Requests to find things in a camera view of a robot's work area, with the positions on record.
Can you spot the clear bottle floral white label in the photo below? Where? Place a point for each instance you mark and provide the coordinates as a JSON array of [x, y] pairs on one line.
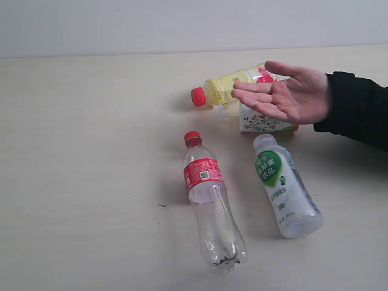
[[249, 120]]

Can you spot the black sleeved forearm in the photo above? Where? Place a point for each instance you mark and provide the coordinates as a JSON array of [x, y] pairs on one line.
[[359, 110]]

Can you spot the yellow juice bottle red cap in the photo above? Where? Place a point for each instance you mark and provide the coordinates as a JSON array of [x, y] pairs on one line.
[[217, 91]]

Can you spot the white yogurt drink bottle green label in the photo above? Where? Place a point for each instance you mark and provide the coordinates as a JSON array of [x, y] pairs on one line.
[[296, 214]]

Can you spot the person's open bare hand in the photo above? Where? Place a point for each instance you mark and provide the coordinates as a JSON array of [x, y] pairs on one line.
[[303, 98]]

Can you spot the clear cola bottle red label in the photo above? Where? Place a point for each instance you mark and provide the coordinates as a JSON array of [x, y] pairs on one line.
[[221, 243]]

